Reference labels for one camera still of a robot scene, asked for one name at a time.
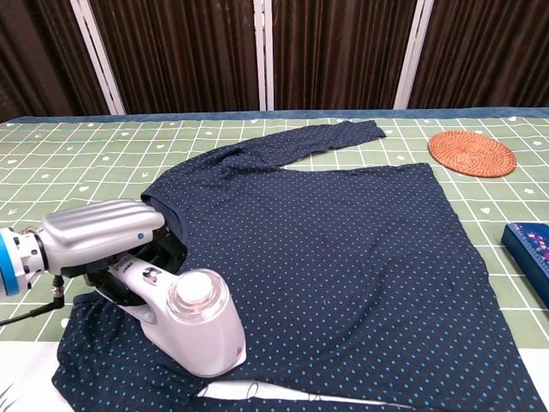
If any teal table cover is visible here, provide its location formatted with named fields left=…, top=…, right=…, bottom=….
left=0, top=106, right=549, bottom=126

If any long dark blue box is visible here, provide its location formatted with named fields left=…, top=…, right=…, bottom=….
left=501, top=221, right=549, bottom=310

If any navy dotted long-sleeve shirt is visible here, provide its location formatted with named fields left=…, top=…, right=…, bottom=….
left=51, top=119, right=548, bottom=412

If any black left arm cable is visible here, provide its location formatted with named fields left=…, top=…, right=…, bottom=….
left=0, top=276, right=66, bottom=328

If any white handheld garment steamer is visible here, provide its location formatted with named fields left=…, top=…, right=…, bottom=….
left=94, top=252, right=248, bottom=379

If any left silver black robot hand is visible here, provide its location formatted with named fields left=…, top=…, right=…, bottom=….
left=41, top=198, right=189, bottom=288

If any green checked tablecloth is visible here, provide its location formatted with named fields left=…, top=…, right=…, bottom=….
left=0, top=115, right=549, bottom=412

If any white partition post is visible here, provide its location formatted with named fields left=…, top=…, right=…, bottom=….
left=69, top=0, right=126, bottom=116
left=253, top=0, right=275, bottom=112
left=393, top=0, right=435, bottom=110

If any dark brown pleated curtain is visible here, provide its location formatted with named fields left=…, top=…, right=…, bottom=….
left=88, top=0, right=261, bottom=115
left=273, top=0, right=418, bottom=111
left=0, top=0, right=111, bottom=124
left=409, top=0, right=549, bottom=109

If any round orange woven coaster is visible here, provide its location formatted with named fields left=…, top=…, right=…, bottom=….
left=427, top=130, right=518, bottom=179

